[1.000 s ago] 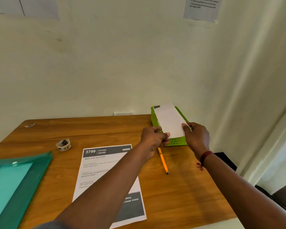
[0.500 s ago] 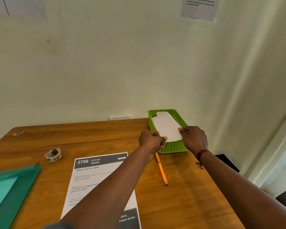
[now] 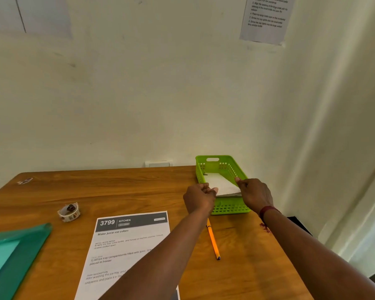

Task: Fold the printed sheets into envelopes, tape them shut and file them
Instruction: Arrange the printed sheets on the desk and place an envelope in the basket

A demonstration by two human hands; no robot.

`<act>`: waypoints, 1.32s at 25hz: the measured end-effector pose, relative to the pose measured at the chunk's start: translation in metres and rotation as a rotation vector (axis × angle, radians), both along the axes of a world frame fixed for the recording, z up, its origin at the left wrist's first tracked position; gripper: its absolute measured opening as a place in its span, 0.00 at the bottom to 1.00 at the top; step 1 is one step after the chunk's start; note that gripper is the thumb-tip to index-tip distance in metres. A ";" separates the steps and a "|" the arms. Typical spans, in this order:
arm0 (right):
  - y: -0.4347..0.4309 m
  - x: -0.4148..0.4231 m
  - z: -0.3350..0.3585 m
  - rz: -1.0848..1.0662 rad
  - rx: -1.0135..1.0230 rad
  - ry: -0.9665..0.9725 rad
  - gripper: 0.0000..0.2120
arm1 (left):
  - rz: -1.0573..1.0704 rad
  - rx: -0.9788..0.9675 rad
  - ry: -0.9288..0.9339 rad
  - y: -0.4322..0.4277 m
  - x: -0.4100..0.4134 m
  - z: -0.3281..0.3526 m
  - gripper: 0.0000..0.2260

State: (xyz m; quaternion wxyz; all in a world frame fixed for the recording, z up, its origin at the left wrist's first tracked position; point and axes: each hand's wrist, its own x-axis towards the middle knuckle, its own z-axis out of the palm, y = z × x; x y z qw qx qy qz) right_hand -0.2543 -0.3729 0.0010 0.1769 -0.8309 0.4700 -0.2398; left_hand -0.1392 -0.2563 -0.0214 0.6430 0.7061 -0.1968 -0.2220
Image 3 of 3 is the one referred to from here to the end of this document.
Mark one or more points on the person's left hand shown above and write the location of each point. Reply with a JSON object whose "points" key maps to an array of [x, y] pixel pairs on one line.
{"points": [[200, 198]]}

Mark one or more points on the person's right hand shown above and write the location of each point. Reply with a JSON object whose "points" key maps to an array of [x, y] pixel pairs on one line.
{"points": [[257, 195]]}

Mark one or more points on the green plastic basket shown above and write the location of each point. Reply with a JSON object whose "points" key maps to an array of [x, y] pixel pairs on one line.
{"points": [[229, 207]]}

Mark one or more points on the printed white paper sheet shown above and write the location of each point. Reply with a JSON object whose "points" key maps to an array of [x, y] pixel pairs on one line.
{"points": [[122, 243]]}

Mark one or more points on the small clear tape roll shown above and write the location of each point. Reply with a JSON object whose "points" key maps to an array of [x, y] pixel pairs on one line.
{"points": [[69, 214]]}

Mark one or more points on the green translucent plastic folder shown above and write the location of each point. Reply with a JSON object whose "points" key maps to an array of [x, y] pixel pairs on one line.
{"points": [[25, 256]]}

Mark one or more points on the person's left forearm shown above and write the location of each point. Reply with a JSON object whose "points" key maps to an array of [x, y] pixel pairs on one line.
{"points": [[162, 262]]}

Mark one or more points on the person's right forearm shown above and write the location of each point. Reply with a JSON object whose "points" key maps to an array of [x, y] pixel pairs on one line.
{"points": [[315, 262]]}

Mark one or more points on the dark red wrist band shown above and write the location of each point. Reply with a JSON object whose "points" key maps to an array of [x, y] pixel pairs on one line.
{"points": [[268, 210]]}

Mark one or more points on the orange pen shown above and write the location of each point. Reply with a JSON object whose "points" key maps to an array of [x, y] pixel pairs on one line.
{"points": [[213, 238]]}

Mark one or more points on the black skirting board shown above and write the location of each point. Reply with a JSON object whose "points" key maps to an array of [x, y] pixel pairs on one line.
{"points": [[298, 223]]}

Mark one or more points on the small silver foil scrap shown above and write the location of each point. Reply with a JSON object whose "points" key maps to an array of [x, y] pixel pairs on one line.
{"points": [[25, 181]]}

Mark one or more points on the white blank wall plate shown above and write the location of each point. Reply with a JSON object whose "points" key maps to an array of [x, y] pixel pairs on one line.
{"points": [[158, 164]]}

